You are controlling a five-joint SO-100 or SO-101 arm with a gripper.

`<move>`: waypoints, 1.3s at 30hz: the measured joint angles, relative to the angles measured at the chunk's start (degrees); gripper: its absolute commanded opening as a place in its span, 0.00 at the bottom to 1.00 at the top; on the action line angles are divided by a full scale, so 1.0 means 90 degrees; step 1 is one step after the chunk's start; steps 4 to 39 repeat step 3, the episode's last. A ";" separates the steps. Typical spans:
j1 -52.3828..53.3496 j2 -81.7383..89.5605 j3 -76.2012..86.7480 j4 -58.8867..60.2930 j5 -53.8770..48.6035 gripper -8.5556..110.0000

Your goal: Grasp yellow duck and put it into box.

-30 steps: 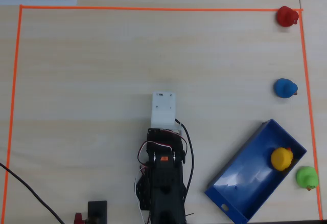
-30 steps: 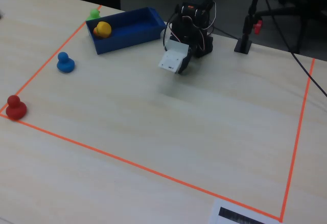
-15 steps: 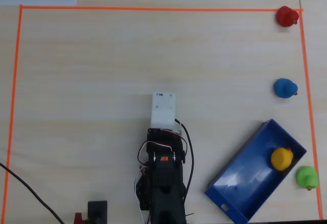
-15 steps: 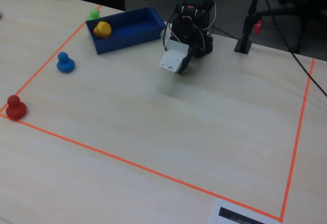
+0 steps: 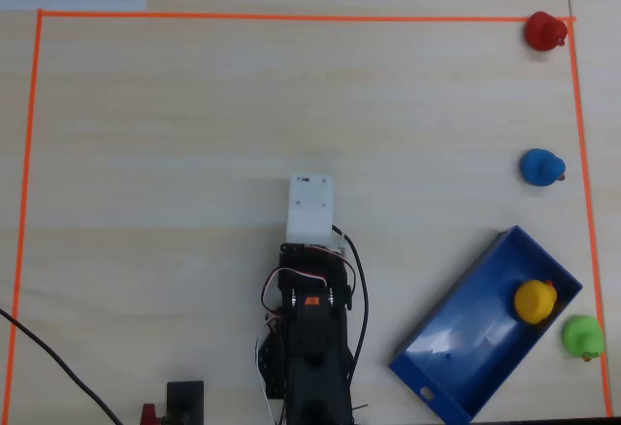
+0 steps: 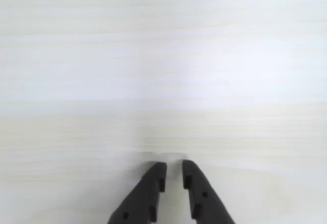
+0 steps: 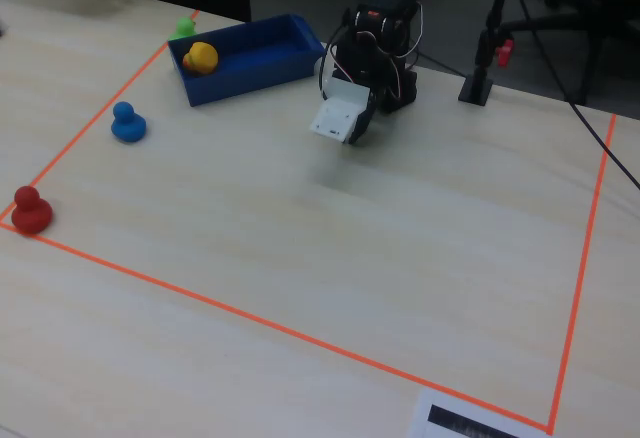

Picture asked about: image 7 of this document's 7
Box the white red servo wires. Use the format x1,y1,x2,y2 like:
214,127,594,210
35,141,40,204
319,2,426,102

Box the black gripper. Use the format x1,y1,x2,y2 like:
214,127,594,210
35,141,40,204
332,64,382,147

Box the blue rubber duck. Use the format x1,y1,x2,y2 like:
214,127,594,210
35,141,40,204
110,101,148,144

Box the black table cable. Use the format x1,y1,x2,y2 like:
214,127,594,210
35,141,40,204
512,0,640,185

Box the red clamp knob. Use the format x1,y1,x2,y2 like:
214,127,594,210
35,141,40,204
496,38,516,69

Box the blue plastic box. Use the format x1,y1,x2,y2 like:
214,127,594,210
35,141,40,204
167,13,326,108

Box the yellow rubber duck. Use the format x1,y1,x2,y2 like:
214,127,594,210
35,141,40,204
181,41,220,77

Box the white gripper camera housing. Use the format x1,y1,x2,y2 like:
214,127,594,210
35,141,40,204
308,76,374,147

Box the orange tape rectangle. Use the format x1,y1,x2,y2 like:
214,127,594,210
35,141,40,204
0,7,619,435

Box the red rubber duck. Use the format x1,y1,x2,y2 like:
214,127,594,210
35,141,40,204
10,185,54,235

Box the black office chair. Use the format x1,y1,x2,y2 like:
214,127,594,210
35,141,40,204
499,0,640,105

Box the white paper with black bar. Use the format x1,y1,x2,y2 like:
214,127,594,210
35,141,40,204
407,388,551,438

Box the green rubber duck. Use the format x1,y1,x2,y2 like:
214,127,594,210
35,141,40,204
168,16,197,42

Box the black camera stand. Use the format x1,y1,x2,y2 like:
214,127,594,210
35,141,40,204
458,0,521,107

